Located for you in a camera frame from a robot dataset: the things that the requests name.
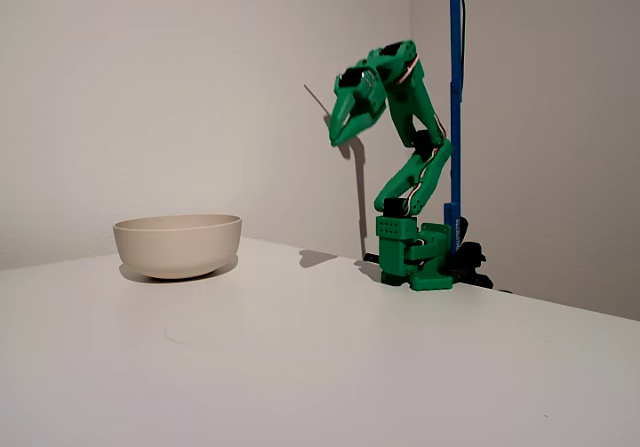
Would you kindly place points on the blue vertical pole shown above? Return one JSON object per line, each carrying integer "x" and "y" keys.
{"x": 455, "y": 17}

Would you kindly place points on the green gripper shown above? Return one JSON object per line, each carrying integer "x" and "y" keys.
{"x": 356, "y": 103}

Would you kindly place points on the beige bowl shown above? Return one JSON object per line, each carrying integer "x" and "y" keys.
{"x": 175, "y": 247}

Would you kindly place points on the large black table clamp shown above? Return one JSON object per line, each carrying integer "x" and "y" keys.
{"x": 472, "y": 257}

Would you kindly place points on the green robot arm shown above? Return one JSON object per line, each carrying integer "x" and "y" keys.
{"x": 400, "y": 262}

